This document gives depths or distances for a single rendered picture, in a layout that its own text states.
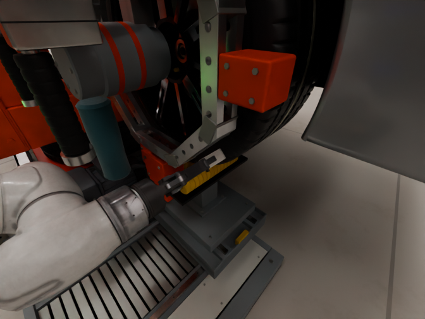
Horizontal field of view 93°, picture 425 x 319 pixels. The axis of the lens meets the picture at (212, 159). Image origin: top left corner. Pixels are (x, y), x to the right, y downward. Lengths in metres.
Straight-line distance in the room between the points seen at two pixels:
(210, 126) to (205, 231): 0.56
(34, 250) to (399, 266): 1.32
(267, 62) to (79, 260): 0.37
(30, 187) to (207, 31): 0.38
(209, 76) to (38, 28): 0.21
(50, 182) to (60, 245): 0.14
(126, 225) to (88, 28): 0.28
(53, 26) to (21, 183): 0.27
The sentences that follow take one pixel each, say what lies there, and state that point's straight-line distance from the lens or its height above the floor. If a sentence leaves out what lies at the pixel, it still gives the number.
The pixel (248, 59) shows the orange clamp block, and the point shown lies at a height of 0.88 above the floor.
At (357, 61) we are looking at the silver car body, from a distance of 0.35.
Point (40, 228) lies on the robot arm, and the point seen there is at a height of 0.69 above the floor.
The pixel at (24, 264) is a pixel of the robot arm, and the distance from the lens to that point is 0.37.
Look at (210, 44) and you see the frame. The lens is 0.35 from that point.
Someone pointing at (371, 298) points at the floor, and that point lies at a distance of 1.18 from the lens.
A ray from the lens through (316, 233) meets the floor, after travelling 1.25.
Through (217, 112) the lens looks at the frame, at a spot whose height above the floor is 0.79.
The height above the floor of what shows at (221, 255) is 0.17.
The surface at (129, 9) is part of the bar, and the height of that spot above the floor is 0.94.
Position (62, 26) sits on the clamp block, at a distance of 0.31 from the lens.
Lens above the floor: 0.93
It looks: 36 degrees down
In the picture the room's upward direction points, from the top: straight up
